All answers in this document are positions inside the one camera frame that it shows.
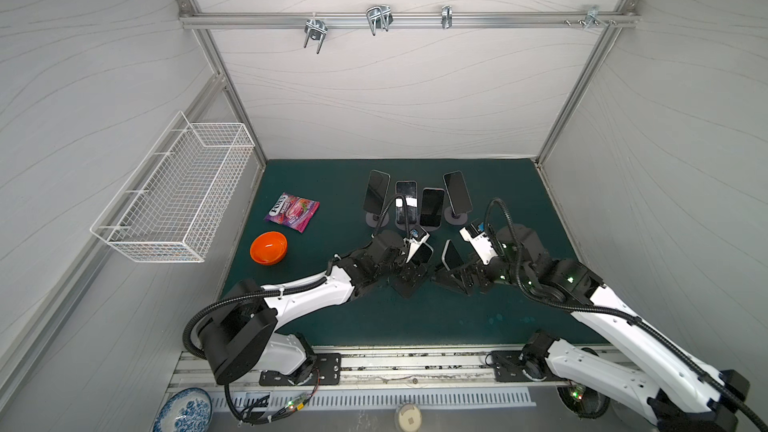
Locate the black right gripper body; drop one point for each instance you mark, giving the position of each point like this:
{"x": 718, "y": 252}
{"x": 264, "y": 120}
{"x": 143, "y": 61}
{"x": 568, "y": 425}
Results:
{"x": 471, "y": 272}

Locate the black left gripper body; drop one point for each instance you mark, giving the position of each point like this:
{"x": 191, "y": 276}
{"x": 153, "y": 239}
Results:
{"x": 401, "y": 269}

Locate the black folding phone stand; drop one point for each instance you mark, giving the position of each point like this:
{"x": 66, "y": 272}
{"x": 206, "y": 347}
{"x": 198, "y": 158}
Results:
{"x": 409, "y": 279}

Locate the black phone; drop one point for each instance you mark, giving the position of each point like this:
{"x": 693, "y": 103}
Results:
{"x": 422, "y": 255}

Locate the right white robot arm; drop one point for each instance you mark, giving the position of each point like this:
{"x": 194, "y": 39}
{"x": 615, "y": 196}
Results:
{"x": 671, "y": 388}

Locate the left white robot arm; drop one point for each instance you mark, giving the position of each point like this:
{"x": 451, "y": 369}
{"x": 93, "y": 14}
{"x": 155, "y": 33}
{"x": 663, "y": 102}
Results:
{"x": 239, "y": 333}

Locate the front right phone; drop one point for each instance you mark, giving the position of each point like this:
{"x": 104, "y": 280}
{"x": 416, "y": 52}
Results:
{"x": 450, "y": 257}

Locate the grey round stand base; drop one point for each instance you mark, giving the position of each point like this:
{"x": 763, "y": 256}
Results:
{"x": 372, "y": 219}

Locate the standing phone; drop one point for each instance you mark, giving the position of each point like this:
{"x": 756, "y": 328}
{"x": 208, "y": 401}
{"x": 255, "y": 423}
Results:
{"x": 458, "y": 194}
{"x": 376, "y": 192}
{"x": 406, "y": 203}
{"x": 431, "y": 210}

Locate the far left standing phone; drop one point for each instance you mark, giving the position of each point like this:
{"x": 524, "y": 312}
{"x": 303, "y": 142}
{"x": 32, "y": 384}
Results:
{"x": 376, "y": 192}

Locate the far right standing phone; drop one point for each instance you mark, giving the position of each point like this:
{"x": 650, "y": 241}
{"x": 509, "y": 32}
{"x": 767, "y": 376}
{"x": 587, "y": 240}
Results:
{"x": 458, "y": 194}

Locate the purple Fox's candy bag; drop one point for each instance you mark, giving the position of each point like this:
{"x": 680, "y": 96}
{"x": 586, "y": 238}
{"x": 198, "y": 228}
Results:
{"x": 292, "y": 211}

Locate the orange plastic bowl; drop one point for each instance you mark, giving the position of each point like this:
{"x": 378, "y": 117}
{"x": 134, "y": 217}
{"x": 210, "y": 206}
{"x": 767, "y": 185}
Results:
{"x": 269, "y": 248}

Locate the round white puck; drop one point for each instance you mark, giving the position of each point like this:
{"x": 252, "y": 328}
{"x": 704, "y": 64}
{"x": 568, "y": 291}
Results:
{"x": 408, "y": 418}

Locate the blue white patterned plate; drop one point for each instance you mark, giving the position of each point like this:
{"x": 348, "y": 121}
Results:
{"x": 189, "y": 410}

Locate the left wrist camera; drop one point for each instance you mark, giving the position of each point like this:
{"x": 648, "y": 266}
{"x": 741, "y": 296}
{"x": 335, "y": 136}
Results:
{"x": 416, "y": 238}

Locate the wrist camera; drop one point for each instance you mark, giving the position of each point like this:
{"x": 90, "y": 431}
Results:
{"x": 474, "y": 233}
{"x": 416, "y": 238}

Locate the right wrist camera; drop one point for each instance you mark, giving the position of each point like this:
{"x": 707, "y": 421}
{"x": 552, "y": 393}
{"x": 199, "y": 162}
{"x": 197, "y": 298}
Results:
{"x": 474, "y": 233}

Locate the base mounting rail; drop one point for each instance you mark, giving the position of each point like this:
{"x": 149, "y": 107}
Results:
{"x": 385, "y": 367}

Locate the white wire basket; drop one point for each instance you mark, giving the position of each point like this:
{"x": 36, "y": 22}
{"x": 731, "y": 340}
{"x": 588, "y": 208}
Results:
{"x": 170, "y": 207}

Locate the aluminium crossbar rail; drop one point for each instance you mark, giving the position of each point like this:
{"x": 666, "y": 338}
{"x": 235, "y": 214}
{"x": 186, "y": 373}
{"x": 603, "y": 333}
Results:
{"x": 384, "y": 18}

